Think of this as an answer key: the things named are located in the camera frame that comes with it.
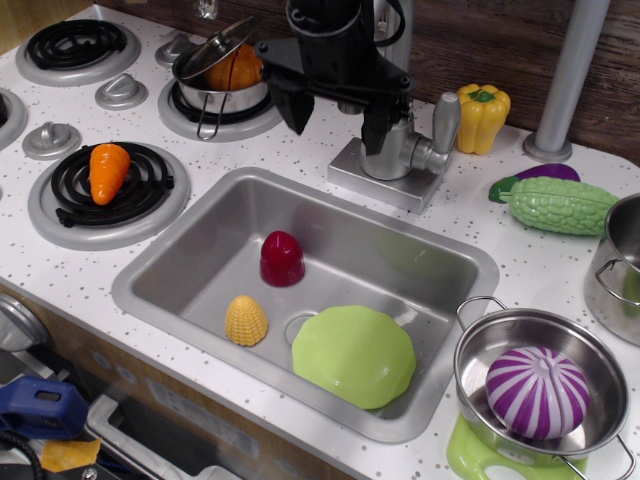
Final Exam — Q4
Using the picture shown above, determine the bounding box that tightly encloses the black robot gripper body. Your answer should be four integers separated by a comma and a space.
255, 24, 415, 108

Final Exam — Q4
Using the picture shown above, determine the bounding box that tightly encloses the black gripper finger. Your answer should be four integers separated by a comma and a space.
268, 70, 314, 135
361, 97, 408, 156

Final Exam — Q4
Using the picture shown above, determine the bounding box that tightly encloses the silver toy faucet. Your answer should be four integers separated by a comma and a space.
328, 1, 461, 214

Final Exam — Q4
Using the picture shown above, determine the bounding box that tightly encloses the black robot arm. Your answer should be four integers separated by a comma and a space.
254, 1, 415, 155

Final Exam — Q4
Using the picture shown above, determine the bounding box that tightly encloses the orange toy pumpkin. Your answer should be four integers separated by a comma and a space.
203, 44, 262, 91

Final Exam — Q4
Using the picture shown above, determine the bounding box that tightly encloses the steel pot lid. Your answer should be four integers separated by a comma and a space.
172, 15, 260, 81

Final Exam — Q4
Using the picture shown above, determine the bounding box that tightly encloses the yellow toy bell pepper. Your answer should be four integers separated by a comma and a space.
456, 84, 511, 155

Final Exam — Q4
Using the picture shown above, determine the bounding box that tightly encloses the back right coil burner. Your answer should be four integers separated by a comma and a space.
157, 81, 282, 143

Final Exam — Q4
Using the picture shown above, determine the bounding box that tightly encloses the silver stove knob back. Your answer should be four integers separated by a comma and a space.
154, 33, 198, 68

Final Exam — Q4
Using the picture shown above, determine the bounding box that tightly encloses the silver stove knob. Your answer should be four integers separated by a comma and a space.
154, 33, 198, 68
22, 121, 81, 161
94, 73, 148, 111

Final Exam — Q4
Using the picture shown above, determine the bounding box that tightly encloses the purple toy eggplant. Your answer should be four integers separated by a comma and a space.
488, 163, 581, 203

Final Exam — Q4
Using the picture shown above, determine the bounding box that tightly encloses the red toy vegetable piece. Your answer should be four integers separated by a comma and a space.
260, 231, 305, 287

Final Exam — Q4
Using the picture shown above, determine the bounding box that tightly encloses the front black coil burner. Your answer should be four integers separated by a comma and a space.
28, 142, 190, 251

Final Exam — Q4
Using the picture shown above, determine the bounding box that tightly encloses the silver stove knob middle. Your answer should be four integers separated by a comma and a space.
94, 73, 148, 111

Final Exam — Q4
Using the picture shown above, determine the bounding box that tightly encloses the grey vertical pole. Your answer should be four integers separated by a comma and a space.
522, 0, 610, 164

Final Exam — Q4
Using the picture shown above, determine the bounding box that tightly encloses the orange toy carrot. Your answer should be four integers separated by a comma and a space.
89, 143, 131, 206

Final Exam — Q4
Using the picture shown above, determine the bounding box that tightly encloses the stainless steel sink basin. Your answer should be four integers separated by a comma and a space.
111, 168, 499, 443

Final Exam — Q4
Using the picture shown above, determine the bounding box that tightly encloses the green toy bitter gourd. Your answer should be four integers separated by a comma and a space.
498, 176, 619, 236

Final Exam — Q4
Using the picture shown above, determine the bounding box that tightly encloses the back left coil burner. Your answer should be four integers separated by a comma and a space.
15, 19, 140, 87

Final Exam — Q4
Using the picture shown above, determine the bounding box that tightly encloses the yellow toy corn piece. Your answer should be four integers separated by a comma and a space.
225, 295, 269, 347

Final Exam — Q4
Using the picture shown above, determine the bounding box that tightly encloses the light green plastic plate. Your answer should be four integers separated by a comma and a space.
292, 305, 417, 410

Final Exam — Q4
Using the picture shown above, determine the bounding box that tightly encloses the silver stove knob front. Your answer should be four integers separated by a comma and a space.
22, 121, 81, 161

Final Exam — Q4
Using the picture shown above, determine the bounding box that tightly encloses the far left burner edge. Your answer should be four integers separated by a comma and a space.
1, 88, 28, 150

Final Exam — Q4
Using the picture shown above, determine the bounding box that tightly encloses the tall steel pot right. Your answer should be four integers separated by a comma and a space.
584, 194, 639, 345

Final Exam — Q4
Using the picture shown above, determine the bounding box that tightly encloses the purple white toy onion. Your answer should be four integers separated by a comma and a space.
485, 346, 591, 440

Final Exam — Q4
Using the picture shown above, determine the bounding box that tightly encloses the light green plastic board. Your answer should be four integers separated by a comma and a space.
446, 415, 580, 480

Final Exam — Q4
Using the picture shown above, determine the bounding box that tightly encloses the silver oven knob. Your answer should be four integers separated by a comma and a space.
1, 293, 49, 353

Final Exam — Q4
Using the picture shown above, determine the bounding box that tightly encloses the blue clamp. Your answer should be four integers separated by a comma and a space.
1, 376, 89, 440

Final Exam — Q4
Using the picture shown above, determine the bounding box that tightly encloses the yellow tape piece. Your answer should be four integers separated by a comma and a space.
40, 438, 102, 473

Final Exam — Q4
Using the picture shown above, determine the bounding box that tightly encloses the small steel pot with handle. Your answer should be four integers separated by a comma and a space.
171, 80, 273, 130

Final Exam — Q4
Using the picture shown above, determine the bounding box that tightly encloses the steel pan with handles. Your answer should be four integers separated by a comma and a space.
453, 299, 637, 479

